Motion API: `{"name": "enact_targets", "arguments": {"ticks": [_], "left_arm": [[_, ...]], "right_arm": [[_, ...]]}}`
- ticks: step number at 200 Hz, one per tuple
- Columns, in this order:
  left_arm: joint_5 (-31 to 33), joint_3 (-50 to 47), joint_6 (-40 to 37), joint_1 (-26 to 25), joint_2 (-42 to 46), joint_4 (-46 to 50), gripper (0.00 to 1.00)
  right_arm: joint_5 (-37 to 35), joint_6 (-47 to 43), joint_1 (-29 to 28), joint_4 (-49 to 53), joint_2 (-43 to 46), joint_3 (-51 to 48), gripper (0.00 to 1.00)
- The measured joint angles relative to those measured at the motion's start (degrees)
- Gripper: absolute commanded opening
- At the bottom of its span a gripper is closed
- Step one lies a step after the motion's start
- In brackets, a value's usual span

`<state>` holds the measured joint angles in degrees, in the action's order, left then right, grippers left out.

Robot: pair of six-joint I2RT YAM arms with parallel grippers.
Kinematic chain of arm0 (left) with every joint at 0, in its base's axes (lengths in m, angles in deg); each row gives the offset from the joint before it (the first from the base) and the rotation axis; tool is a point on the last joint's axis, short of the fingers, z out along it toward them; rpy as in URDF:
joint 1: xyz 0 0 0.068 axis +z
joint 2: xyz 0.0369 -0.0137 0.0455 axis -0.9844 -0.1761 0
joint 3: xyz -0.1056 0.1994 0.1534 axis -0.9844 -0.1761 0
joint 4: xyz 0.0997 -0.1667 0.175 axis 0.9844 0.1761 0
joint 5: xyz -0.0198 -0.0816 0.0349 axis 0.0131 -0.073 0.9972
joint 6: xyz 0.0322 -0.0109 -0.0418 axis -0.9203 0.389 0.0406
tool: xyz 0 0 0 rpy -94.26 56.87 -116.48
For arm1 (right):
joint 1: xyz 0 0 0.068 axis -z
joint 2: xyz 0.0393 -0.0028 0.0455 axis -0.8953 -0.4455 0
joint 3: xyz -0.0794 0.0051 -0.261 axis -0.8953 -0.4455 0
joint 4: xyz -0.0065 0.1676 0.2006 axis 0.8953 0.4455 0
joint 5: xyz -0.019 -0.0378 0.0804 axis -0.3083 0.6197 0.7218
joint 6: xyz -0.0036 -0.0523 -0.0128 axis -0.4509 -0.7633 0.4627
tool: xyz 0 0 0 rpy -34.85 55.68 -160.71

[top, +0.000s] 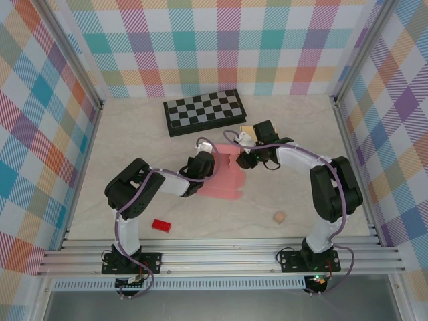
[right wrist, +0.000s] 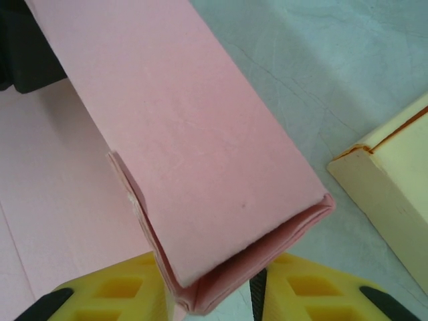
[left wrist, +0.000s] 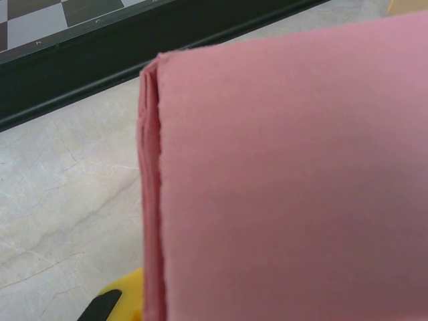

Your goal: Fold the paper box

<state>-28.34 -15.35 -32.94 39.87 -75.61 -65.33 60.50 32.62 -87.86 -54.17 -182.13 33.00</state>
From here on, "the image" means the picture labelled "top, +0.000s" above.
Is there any pink paper box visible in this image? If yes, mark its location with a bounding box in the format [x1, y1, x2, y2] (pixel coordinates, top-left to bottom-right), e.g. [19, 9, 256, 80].
[195, 143, 247, 201]

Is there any black grey folding chessboard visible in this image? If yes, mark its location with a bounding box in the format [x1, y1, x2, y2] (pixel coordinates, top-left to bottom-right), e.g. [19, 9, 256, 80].
[163, 89, 248, 138]

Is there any red toy brick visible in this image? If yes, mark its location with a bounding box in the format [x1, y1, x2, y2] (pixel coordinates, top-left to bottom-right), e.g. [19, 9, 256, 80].
[151, 219, 173, 233]

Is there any left small circuit board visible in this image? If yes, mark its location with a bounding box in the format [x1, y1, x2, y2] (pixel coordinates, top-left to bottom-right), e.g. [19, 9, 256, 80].
[115, 274, 148, 289]

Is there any small circuit board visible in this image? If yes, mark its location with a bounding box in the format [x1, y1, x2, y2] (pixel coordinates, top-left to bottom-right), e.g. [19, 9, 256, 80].
[306, 274, 330, 287]
[115, 274, 148, 289]

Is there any right small circuit board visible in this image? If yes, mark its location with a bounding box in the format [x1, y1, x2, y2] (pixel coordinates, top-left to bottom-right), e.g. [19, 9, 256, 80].
[306, 274, 330, 287]

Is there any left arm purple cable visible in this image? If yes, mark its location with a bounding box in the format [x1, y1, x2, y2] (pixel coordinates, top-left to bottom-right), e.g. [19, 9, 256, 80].
[114, 136, 221, 300]

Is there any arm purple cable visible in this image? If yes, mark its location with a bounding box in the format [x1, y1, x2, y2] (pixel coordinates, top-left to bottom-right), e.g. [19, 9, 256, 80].
[114, 136, 221, 300]
[222, 129, 356, 297]

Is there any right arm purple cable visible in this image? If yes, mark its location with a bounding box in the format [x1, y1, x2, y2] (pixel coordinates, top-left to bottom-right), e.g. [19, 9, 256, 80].
[222, 129, 356, 297]

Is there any right aluminium side rail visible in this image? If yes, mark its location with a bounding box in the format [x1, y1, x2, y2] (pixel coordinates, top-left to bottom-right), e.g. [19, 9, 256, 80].
[332, 95, 383, 247]

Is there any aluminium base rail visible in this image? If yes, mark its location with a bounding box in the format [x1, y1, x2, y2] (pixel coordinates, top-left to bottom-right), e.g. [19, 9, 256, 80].
[36, 237, 407, 278]

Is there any slotted grey cable duct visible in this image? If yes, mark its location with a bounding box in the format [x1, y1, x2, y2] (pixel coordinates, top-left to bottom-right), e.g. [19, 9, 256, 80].
[53, 279, 307, 291]

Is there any right aluminium frame post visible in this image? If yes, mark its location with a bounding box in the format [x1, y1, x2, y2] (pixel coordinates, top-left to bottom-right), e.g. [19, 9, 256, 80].
[332, 0, 401, 104]

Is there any aluminium frame post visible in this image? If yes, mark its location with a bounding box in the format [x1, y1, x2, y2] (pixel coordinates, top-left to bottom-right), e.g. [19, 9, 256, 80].
[33, 0, 105, 111]
[332, 0, 401, 104]

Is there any left aluminium frame post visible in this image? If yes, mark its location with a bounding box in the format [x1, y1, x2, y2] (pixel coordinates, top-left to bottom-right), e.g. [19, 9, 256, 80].
[33, 0, 105, 111]

